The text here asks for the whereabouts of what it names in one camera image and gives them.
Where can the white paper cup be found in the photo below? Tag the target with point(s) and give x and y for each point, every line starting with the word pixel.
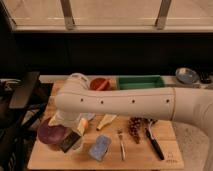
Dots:
pixel 77 147

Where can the orange apple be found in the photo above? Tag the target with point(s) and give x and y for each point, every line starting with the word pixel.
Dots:
pixel 83 125

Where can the black rectangular eraser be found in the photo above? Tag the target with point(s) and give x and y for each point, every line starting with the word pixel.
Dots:
pixel 69 141

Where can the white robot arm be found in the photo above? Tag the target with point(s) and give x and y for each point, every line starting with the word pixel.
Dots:
pixel 188 105

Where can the silver fork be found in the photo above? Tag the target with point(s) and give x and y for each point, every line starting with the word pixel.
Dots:
pixel 120 136

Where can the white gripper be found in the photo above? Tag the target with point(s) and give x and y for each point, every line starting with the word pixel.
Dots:
pixel 71 121

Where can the grey blue cloth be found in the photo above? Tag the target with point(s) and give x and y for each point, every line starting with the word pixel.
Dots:
pixel 88 116

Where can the purple bowl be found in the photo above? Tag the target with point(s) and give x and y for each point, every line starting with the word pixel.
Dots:
pixel 50 135

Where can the black handled peeler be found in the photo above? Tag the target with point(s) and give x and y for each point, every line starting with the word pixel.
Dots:
pixel 152 139

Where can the blue sponge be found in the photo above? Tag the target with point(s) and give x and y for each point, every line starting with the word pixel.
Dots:
pixel 98 150

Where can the black chair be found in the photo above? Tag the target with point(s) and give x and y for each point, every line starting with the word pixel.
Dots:
pixel 22 102

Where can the bunch of dark grapes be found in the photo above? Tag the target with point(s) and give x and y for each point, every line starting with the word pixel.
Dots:
pixel 134 126

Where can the orange bowl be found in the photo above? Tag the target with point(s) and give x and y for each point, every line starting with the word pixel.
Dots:
pixel 99 84

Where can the green plastic tray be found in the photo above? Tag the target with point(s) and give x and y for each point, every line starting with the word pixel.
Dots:
pixel 139 82

